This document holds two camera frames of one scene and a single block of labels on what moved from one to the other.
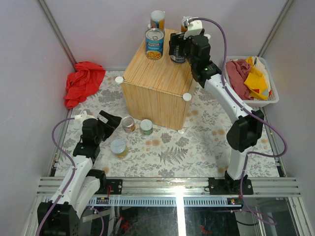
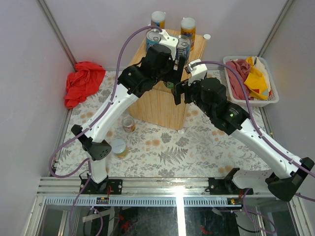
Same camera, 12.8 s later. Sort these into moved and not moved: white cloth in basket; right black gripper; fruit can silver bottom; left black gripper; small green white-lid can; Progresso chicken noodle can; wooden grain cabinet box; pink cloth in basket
Moved: small green white-lid can; left black gripper; right black gripper
Not moved: Progresso chicken noodle can; white cloth in basket; wooden grain cabinet box; pink cloth in basket; fruit can silver bottom
